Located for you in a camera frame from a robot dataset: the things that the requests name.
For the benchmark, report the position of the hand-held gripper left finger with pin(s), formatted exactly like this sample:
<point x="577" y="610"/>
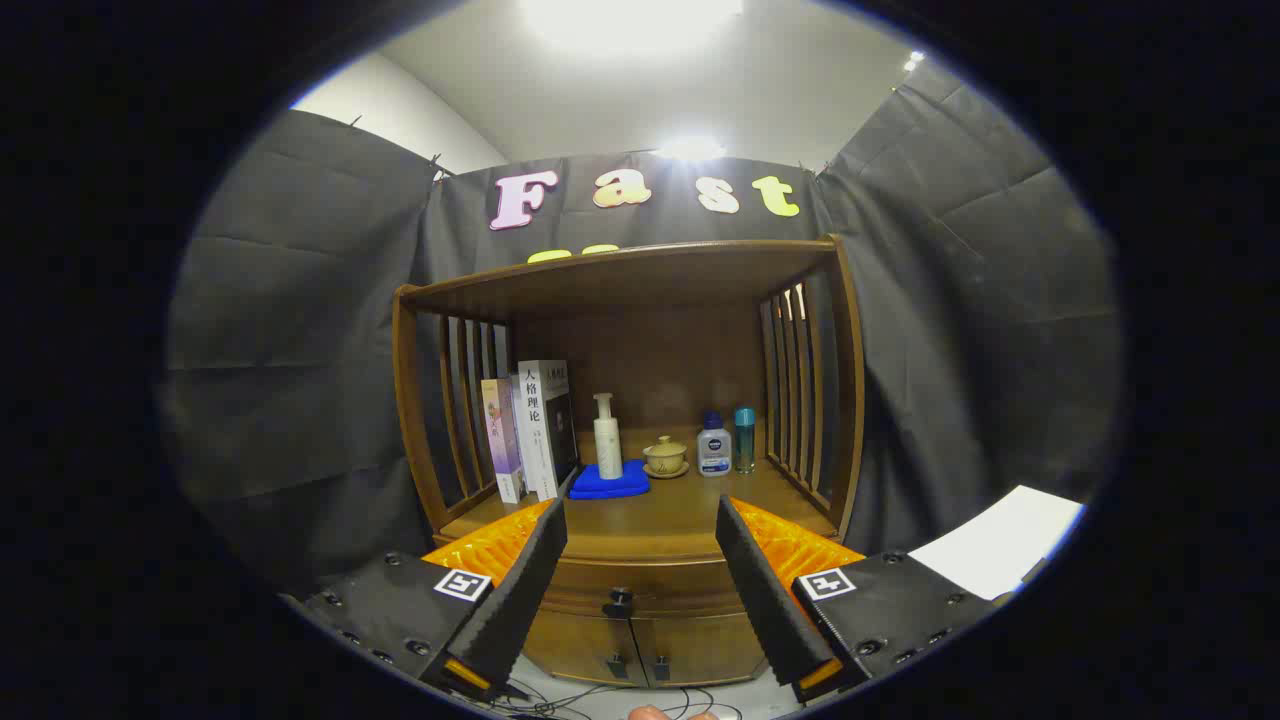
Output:
<point x="520" y="600"/>

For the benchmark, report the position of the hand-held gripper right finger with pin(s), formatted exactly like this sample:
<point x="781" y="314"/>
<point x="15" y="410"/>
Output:
<point x="765" y="600"/>

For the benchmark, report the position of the wooden drawer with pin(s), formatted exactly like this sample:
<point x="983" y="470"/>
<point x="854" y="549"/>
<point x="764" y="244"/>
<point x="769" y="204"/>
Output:
<point x="660" y="580"/>

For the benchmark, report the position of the wooden cabinet door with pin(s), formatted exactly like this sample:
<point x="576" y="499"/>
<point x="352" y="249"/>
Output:
<point x="710" y="648"/>
<point x="575" y="645"/>

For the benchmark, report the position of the wooden countertop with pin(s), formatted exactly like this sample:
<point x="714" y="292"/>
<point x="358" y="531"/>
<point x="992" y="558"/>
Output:
<point x="680" y="510"/>

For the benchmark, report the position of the wooden cabinet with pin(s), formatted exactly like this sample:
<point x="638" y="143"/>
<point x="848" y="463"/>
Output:
<point x="650" y="370"/>

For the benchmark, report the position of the blue folded cloth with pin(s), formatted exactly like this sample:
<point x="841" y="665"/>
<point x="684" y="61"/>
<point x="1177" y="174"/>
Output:
<point x="605" y="485"/>

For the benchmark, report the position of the white blue-label pump bottle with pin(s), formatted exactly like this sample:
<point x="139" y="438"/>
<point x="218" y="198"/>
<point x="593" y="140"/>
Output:
<point x="714" y="450"/>

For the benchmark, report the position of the purple book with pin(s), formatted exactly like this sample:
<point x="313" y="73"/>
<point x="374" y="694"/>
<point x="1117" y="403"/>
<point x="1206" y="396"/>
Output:
<point x="503" y="440"/>

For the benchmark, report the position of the teal clear bottle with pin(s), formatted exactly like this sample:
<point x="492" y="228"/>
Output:
<point x="745" y="440"/>

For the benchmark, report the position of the white book with portrait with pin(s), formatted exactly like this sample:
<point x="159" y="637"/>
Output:
<point x="540" y="430"/>

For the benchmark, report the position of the beige lidded teacup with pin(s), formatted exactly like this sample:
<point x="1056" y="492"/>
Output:
<point x="665" y="458"/>

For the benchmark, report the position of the white board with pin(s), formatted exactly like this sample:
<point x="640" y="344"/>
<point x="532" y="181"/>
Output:
<point x="1000" y="545"/>

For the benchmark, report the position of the ceiling light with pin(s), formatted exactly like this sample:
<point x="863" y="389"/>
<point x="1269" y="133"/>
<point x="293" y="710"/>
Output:
<point x="630" y="20"/>

